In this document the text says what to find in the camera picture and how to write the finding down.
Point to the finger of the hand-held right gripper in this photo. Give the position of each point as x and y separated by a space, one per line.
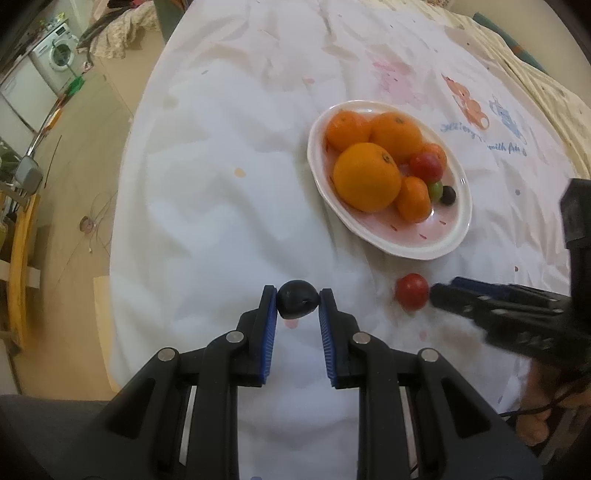
461 302
480 287

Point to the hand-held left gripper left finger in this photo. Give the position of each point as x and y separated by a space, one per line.
268 337

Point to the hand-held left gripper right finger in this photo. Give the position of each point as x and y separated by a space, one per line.
327 341

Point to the large dark purple grape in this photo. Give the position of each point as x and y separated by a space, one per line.
298 300

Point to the red cherry tomato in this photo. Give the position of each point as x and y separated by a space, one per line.
412 290
425 165

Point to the pink strawberry-print plate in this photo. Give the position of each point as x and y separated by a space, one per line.
429 235

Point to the small dark purple grape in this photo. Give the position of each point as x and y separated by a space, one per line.
448 195

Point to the green grape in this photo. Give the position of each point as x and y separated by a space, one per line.
435 189

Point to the large orange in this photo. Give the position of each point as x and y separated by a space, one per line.
367 177

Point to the medium orange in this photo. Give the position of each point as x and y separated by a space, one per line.
347 130
397 136

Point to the person's right hand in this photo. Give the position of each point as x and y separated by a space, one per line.
531 392

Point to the white printed blanket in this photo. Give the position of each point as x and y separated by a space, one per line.
221 184

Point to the beige bed base board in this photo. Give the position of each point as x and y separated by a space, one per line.
102 318

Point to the teal cloth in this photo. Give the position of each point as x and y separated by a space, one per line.
510 42

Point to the small round floor disc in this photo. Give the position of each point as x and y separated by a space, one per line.
87 225

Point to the dark grey cloth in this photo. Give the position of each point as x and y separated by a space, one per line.
41 431

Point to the yellow wooden chair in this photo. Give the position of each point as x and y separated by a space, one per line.
21 267

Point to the grey square object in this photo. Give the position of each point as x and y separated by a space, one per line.
28 174

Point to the chrome curved tube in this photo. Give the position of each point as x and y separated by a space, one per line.
46 124

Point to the green-headed broom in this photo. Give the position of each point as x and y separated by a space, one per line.
74 86

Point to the floral patterned cloth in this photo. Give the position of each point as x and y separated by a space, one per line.
115 37

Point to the white cabinet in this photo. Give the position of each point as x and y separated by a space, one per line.
21 99

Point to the white washing machine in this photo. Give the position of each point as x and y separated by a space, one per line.
57 53

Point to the pile of colourful clothes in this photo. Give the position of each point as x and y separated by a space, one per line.
124 4

